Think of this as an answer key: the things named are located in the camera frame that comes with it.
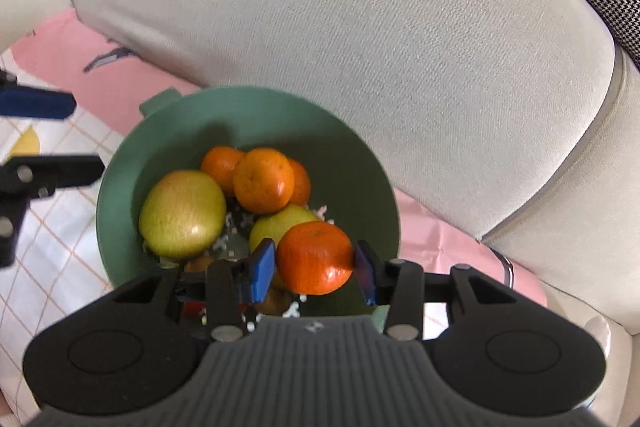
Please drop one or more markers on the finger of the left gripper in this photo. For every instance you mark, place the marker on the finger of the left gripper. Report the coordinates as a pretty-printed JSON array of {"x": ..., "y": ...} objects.
[
  {"x": 33, "y": 103},
  {"x": 26, "y": 178}
]

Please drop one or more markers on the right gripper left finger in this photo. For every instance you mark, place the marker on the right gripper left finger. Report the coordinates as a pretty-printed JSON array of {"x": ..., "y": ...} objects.
[{"x": 128, "y": 350}]

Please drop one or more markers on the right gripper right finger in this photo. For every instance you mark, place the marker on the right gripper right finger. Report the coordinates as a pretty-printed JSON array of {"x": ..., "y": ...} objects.
[{"x": 490, "y": 344}]

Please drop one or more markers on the green pear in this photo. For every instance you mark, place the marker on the green pear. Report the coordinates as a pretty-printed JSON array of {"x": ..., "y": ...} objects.
[
  {"x": 182, "y": 215},
  {"x": 275, "y": 226}
]

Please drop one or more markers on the small mandarin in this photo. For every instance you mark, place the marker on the small mandarin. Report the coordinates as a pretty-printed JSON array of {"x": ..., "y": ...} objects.
[{"x": 315, "y": 258}]

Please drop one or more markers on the large front mandarin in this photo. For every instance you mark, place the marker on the large front mandarin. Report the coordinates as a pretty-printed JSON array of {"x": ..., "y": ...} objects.
[{"x": 263, "y": 181}]

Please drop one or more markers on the small brown round fruit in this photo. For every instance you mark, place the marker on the small brown round fruit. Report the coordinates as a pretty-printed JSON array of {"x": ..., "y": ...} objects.
[{"x": 278, "y": 299}]

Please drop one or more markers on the green plastic colander bowl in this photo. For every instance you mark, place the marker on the green plastic colander bowl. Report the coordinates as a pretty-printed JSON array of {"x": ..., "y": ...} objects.
[{"x": 176, "y": 132}]

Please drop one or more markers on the beige sofa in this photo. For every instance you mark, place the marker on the beige sofa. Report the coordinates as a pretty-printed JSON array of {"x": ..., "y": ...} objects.
[{"x": 517, "y": 121}]

